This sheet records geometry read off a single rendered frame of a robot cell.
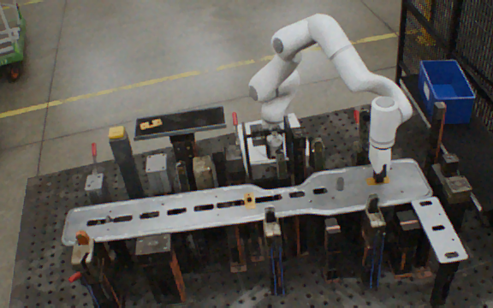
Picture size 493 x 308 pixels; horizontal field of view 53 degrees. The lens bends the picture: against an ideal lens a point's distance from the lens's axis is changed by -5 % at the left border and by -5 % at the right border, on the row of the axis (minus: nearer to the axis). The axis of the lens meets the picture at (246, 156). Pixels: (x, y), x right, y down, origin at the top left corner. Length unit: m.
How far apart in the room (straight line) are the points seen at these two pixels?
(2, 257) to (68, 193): 1.05
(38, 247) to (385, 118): 1.59
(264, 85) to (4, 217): 2.29
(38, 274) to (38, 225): 0.30
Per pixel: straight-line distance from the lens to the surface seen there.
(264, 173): 2.05
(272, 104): 2.27
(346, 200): 1.88
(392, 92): 1.74
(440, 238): 1.80
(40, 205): 2.63
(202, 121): 2.03
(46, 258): 2.36
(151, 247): 1.78
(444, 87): 2.46
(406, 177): 1.99
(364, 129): 1.97
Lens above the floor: 2.33
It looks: 40 degrees down
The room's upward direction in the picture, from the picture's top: 7 degrees counter-clockwise
